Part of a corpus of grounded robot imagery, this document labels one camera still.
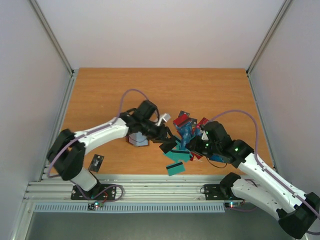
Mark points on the brown leather card holder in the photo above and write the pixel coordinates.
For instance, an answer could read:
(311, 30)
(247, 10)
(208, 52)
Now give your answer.
(138, 140)

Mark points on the blue VIP chip card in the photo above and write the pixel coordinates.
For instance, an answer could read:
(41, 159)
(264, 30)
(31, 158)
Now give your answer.
(186, 133)

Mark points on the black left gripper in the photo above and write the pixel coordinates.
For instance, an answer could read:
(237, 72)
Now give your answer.
(161, 136)

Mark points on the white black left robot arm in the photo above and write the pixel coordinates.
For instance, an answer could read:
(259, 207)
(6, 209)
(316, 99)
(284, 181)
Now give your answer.
(68, 151)

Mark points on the aluminium front rail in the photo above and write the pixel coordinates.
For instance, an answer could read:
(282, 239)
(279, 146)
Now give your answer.
(142, 188)

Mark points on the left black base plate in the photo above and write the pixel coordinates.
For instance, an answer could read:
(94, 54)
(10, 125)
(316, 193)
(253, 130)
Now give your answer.
(105, 192)

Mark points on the blue card lower right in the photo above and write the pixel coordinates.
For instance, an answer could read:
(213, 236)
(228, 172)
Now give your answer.
(217, 158)

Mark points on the black magnetic stripe card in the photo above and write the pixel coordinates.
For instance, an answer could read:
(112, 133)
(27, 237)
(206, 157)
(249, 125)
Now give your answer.
(167, 146)

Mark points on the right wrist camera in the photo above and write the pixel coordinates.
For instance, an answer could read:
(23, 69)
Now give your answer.
(204, 136)

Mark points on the aluminium corner post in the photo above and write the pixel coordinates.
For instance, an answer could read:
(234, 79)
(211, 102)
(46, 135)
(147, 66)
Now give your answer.
(48, 30)
(269, 34)

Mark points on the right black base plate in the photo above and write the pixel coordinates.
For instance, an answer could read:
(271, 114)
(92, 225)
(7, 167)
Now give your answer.
(213, 192)

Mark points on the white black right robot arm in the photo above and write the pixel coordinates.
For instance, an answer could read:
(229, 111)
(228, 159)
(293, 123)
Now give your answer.
(294, 209)

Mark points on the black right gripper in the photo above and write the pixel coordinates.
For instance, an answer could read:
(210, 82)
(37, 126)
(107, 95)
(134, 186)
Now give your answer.
(196, 145)

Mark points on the aluminium right corner post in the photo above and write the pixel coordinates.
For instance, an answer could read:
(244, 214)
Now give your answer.
(269, 34)

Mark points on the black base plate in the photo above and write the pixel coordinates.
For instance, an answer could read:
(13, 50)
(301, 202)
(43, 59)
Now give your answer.
(213, 192)
(105, 192)

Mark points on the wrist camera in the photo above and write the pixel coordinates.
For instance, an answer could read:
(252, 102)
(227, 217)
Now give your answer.
(204, 136)
(163, 118)

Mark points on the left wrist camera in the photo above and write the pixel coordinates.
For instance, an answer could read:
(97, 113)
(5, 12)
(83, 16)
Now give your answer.
(163, 118)

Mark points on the black VIP card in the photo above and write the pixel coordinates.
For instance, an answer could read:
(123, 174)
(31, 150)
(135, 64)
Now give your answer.
(96, 163)

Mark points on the red card near gripper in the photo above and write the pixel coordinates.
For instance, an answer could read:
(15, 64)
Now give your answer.
(181, 120)

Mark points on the aluminium left corner post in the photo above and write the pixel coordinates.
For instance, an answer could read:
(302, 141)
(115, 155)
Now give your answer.
(48, 30)

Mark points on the teal magnetic stripe card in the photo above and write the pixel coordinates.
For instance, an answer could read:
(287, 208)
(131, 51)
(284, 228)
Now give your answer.
(178, 155)

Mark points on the slotted grey cable duct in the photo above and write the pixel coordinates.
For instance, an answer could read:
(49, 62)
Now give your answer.
(130, 208)

